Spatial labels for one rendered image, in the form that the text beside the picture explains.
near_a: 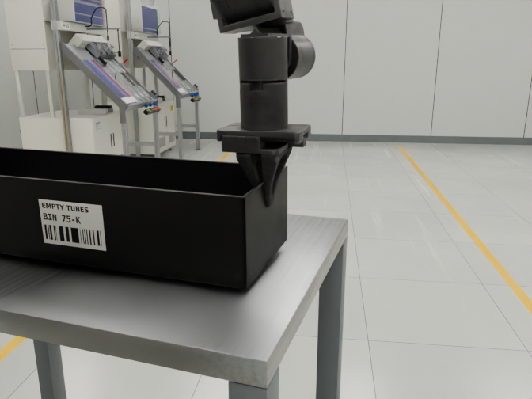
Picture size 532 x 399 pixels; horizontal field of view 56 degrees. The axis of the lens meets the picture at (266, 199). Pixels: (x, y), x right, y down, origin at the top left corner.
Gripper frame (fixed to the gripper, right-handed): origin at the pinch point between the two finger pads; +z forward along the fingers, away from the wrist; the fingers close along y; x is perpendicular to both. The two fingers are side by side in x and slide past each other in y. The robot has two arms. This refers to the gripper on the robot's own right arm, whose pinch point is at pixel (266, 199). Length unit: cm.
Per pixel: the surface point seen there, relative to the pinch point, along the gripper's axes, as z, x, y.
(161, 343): 9.3, 19.9, 4.6
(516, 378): 94, -110, -54
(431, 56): -4, -654, -16
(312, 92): 40, -623, 136
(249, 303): 9.3, 9.8, -1.1
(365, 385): 92, -89, -5
